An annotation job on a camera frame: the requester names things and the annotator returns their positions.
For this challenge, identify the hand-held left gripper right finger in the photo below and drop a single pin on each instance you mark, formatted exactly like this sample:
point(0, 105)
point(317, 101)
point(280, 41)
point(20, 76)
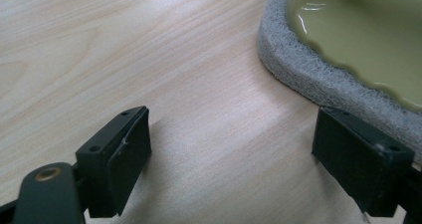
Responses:
point(361, 164)

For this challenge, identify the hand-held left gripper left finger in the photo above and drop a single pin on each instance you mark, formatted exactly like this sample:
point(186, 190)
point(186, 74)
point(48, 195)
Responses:
point(112, 164)

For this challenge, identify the grey felt mat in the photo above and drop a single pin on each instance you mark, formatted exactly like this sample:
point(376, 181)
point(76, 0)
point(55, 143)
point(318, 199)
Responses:
point(335, 84)

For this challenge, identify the green scalloped ceramic plate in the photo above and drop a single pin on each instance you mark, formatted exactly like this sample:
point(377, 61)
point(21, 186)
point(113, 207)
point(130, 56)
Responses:
point(361, 35)

